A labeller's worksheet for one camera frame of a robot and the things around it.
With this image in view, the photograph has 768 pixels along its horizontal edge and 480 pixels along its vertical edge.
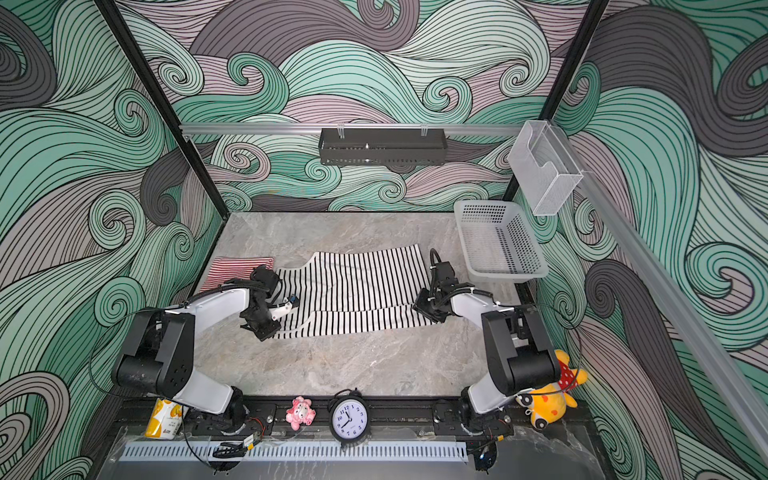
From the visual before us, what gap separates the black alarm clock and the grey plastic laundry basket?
1.68 ft

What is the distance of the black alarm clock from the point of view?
27.5 inches

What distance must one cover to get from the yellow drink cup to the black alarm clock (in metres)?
0.37

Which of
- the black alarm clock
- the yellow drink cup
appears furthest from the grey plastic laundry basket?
the yellow drink cup

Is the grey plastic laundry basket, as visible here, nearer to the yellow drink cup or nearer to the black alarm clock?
the black alarm clock

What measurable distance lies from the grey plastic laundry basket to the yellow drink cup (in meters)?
0.88

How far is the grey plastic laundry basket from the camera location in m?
0.99

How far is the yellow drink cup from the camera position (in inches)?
27.0
